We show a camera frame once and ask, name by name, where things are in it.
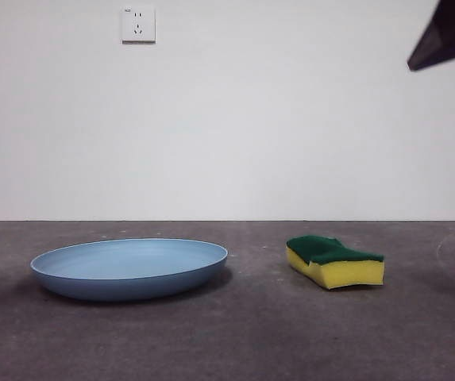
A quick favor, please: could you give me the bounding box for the green and yellow sponge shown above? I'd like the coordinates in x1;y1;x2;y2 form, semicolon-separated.
285;234;386;291

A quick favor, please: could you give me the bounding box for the light blue round plate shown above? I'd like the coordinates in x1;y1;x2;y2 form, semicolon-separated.
30;237;229;302

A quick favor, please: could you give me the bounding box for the white wall socket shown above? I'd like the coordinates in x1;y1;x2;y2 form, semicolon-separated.
121;4;157;44

